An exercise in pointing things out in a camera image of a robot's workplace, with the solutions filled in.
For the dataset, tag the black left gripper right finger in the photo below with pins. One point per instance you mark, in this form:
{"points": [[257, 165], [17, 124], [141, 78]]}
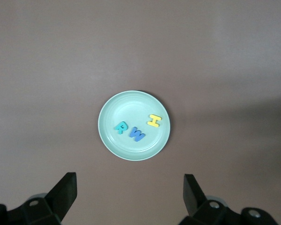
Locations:
{"points": [[196, 199]]}

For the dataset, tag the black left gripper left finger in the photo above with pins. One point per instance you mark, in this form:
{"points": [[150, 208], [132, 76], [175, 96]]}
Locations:
{"points": [[61, 199]]}

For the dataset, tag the blue capital letter W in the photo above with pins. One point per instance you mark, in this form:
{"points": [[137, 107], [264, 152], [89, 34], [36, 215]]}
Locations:
{"points": [[136, 136]]}

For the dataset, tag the yellow capital letter H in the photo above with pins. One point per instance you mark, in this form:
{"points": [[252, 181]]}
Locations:
{"points": [[154, 120]]}

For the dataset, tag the teal capital letter R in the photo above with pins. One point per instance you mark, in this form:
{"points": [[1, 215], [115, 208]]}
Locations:
{"points": [[120, 127]]}

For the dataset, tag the green plate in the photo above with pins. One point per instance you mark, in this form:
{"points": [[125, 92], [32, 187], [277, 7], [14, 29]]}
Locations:
{"points": [[131, 150]]}

